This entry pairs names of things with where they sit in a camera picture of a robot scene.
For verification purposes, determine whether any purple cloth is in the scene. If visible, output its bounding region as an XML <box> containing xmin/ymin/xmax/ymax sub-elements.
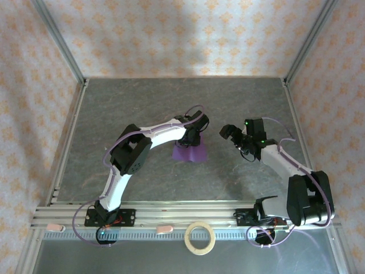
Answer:
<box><xmin>172</xmin><ymin>136</ymin><xmax>208</xmax><ymax>163</ymax></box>

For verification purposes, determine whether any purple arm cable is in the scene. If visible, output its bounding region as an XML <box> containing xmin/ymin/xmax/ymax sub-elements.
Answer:
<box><xmin>246</xmin><ymin>116</ymin><xmax>336</xmax><ymax>248</ymax></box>
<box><xmin>72</xmin><ymin>104</ymin><xmax>206</xmax><ymax>248</ymax></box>

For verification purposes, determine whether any grey metal shelf panel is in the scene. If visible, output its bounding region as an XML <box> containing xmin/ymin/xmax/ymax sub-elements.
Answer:
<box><xmin>31</xmin><ymin>239</ymin><xmax>340</xmax><ymax>274</ymax></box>

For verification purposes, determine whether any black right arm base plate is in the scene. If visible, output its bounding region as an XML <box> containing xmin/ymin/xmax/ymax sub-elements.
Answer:
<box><xmin>234</xmin><ymin>208</ymin><xmax>289</xmax><ymax>229</ymax></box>

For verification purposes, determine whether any aluminium table side rail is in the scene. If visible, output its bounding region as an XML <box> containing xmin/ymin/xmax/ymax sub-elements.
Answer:
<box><xmin>47</xmin><ymin>79</ymin><xmax>89</xmax><ymax>205</ymax></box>
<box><xmin>281</xmin><ymin>78</ymin><xmax>326</xmax><ymax>205</ymax></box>

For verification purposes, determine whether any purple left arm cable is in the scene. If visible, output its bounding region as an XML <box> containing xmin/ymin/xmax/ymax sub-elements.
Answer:
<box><xmin>72</xmin><ymin>104</ymin><xmax>206</xmax><ymax>248</ymax></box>

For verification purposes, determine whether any beige tape roll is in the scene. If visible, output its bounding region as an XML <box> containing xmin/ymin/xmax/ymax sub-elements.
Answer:
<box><xmin>184</xmin><ymin>221</ymin><xmax>217</xmax><ymax>256</ymax></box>

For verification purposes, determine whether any grey slotted cable duct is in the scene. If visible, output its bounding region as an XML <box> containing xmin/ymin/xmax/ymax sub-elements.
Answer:
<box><xmin>42</xmin><ymin>229</ymin><xmax>334</xmax><ymax>240</ymax></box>

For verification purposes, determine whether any aluminium frame leg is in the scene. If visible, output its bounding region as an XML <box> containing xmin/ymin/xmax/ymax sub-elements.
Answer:
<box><xmin>326</xmin><ymin>228</ymin><xmax>354</xmax><ymax>274</ymax></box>
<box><xmin>15</xmin><ymin>228</ymin><xmax>43</xmax><ymax>274</ymax></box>

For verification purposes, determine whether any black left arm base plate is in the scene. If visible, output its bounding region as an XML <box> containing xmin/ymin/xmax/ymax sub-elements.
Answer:
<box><xmin>84</xmin><ymin>208</ymin><xmax>136</xmax><ymax>228</ymax></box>

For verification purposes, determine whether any black round cable port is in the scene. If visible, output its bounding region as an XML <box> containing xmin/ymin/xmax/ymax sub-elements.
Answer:
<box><xmin>254</xmin><ymin>228</ymin><xmax>277</xmax><ymax>248</ymax></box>
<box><xmin>96</xmin><ymin>228</ymin><xmax>118</xmax><ymax>248</ymax></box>

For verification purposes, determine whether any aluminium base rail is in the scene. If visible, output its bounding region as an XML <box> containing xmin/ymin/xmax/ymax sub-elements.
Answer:
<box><xmin>30</xmin><ymin>199</ymin><xmax>342</xmax><ymax>231</ymax></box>

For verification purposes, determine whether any aluminium frame post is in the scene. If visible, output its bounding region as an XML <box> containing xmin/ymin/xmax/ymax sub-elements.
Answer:
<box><xmin>283</xmin><ymin>0</ymin><xmax>340</xmax><ymax>86</ymax></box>
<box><xmin>30</xmin><ymin>0</ymin><xmax>89</xmax><ymax>86</ymax></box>

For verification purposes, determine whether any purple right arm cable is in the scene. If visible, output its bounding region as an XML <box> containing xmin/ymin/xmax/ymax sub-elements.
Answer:
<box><xmin>246</xmin><ymin>116</ymin><xmax>336</xmax><ymax>248</ymax></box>

